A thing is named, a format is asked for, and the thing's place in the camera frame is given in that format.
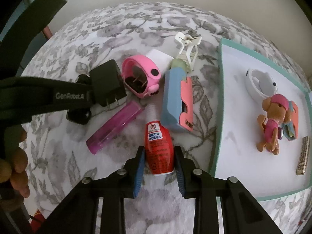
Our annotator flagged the black power adapter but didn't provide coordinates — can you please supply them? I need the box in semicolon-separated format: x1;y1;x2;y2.
89;59;127;109

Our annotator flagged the purple translucent lighter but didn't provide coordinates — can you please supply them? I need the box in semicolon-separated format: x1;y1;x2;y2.
86;101;143;155

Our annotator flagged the pink kids smartwatch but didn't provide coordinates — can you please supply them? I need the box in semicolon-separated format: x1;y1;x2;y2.
121;54;161;99

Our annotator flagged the gold patterned lighter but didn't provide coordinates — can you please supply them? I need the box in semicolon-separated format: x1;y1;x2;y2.
296;136;310;175

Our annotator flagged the red glue bottle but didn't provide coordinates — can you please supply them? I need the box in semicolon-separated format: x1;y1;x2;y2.
144;104;174;175

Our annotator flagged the large blue coral case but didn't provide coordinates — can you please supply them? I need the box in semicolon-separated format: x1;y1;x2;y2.
160;67;194;132

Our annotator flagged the small blue coral case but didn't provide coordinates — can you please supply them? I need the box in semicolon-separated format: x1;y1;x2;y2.
282;101;299;141

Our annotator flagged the white power adapter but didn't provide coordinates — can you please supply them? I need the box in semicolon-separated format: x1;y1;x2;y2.
145;49;174;74

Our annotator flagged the pink puppy toy figure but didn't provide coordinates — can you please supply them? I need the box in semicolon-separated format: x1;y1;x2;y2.
256;94;291;155

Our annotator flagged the white smartwatch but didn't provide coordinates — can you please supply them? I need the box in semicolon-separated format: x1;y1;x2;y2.
245;69;278;105

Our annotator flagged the person's left hand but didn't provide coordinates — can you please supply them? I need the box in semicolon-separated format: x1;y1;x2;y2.
1;125;30;212

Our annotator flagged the grey floral blanket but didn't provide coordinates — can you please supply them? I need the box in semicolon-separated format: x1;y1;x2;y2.
22;2;309;217

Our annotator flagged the teal shallow box tray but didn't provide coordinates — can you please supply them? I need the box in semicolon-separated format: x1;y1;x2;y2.
210;38;311;200

